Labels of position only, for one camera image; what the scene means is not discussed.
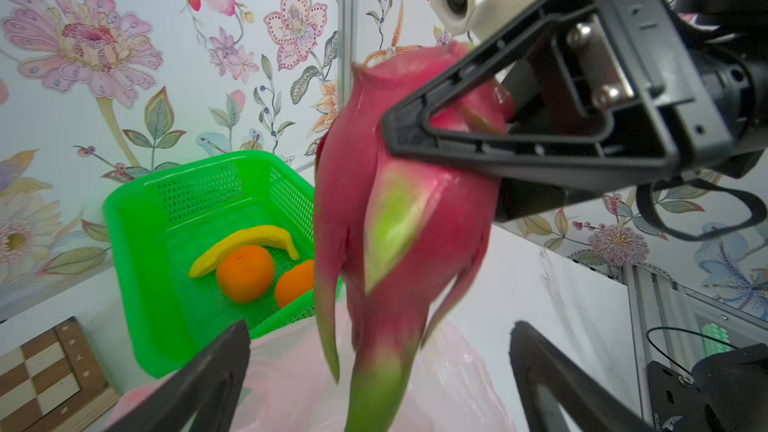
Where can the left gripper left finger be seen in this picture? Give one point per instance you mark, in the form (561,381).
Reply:
(201,396)

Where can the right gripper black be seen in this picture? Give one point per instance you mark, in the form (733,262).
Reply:
(599,94)

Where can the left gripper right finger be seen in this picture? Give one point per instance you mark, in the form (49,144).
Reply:
(552,387)

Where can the pink plastic bag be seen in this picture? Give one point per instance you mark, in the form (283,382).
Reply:
(287,387)

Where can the orange fruit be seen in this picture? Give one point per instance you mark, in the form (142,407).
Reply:
(246,274)
(294,283)

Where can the red dragon fruit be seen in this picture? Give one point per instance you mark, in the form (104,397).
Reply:
(406,238)

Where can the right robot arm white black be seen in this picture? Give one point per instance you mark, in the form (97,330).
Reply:
(565,100)

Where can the wooden chessboard box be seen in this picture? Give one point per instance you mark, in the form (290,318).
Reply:
(54,383)

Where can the yellow banana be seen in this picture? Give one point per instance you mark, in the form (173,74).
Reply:
(264,235)

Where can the green plastic basket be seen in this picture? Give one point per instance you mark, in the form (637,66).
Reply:
(159,225)

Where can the right aluminium corner post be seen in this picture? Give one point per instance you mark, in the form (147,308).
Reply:
(347,48)

